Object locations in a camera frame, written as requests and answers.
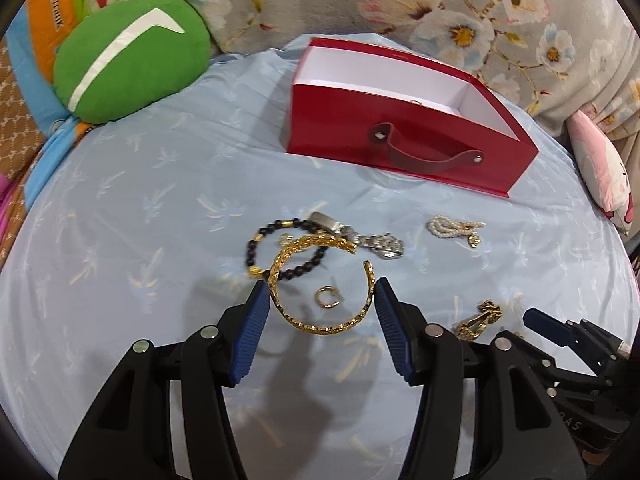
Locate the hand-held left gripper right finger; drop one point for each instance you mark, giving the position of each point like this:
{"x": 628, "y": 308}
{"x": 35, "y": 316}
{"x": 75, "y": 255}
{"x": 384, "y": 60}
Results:
{"x": 395, "y": 330}

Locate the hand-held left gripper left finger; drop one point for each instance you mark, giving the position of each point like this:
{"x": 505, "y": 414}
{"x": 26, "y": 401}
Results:
{"x": 250, "y": 330}

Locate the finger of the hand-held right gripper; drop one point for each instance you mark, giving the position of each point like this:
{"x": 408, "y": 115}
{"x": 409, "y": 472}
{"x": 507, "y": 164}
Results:
{"x": 542, "y": 321}

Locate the red gift box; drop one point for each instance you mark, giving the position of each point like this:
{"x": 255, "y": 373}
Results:
{"x": 350, "y": 120}

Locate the pink cartoon pillow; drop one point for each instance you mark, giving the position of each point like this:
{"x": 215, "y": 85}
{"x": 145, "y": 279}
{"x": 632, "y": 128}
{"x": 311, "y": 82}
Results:
{"x": 600, "y": 170}

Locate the green plush pillow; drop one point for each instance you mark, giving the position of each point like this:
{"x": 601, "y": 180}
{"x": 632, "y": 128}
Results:
{"x": 135, "y": 75}

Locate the brown patterned cloth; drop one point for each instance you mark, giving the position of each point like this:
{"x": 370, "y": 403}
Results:
{"x": 20, "y": 120}

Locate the grey floral blanket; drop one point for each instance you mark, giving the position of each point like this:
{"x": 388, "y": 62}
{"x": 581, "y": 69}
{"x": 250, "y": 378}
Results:
{"x": 400, "y": 0}

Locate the colourful cartoon printed cloth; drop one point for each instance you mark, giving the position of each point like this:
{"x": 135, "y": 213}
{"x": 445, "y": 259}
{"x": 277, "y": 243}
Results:
{"x": 50, "y": 10}

